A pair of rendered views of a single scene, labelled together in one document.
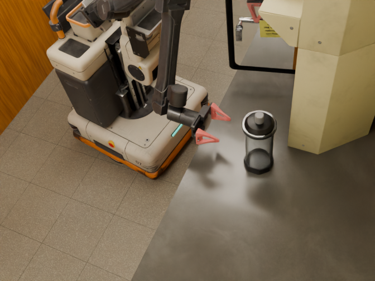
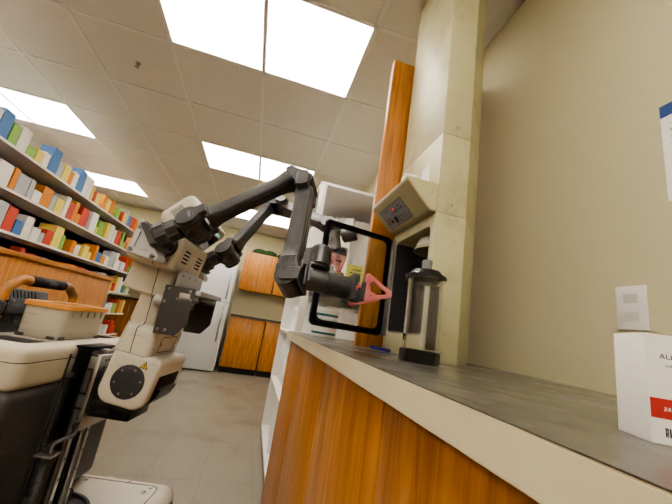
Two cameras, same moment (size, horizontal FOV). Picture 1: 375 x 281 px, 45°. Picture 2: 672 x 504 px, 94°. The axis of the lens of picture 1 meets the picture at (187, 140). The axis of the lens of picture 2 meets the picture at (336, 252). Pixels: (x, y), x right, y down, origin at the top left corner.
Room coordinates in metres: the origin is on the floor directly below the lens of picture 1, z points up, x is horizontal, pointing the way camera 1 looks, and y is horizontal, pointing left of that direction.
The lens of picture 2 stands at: (0.42, 0.55, 0.99)
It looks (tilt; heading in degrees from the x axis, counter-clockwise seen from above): 14 degrees up; 314
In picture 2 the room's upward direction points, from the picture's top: 9 degrees clockwise
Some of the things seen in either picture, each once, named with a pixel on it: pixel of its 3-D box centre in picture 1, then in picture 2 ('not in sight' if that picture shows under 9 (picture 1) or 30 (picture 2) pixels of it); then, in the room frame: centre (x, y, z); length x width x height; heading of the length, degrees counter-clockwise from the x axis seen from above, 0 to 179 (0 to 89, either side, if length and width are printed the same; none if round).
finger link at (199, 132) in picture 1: (207, 133); (371, 291); (0.88, -0.07, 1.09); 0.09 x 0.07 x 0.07; 55
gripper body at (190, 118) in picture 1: (192, 119); (340, 286); (0.95, -0.03, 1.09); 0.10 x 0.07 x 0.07; 145
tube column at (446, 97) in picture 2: not in sight; (455, 68); (0.93, -0.54, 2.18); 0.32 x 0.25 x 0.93; 147
